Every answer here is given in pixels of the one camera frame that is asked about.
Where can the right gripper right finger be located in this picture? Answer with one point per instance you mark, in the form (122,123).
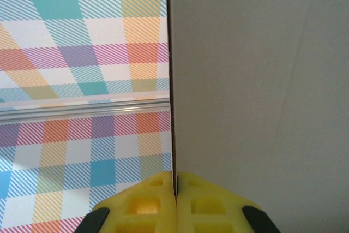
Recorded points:
(212,208)

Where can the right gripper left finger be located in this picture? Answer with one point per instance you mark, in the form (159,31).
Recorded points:
(141,208)

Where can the white cardboard mailer box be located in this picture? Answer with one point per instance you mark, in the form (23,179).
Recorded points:
(259,80)

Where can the aluminium corner post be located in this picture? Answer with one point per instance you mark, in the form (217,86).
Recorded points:
(81,110)

